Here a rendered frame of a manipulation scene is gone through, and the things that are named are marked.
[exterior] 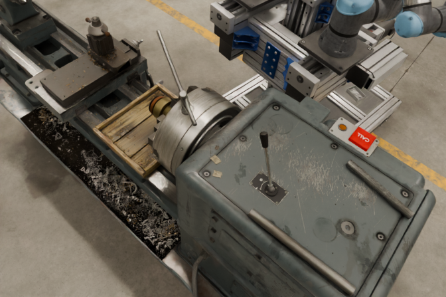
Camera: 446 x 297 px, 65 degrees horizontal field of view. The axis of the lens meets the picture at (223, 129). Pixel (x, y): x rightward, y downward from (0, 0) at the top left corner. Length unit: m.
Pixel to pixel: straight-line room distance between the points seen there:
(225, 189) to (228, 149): 0.12
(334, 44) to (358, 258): 0.83
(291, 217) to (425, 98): 2.60
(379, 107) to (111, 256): 2.03
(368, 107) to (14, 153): 2.46
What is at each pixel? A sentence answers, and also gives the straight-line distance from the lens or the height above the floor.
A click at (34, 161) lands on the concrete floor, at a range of 2.63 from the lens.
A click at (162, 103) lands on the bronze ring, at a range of 1.25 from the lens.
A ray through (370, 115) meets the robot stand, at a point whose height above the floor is 0.23.
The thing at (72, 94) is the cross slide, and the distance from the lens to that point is 1.54.
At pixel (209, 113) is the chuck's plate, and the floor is 1.24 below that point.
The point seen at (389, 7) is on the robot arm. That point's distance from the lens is 1.47.
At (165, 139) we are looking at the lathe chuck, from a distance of 1.09.
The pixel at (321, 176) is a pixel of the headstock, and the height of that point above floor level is 1.26.
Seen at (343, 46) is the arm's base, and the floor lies 1.21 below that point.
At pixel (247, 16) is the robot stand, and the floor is 1.08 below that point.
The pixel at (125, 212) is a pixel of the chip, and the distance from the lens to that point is 1.64.
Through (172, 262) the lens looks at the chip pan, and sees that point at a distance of 1.58.
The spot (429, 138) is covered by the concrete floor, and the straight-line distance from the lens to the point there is 3.09.
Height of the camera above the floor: 2.06
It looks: 53 degrees down
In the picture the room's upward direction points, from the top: 7 degrees clockwise
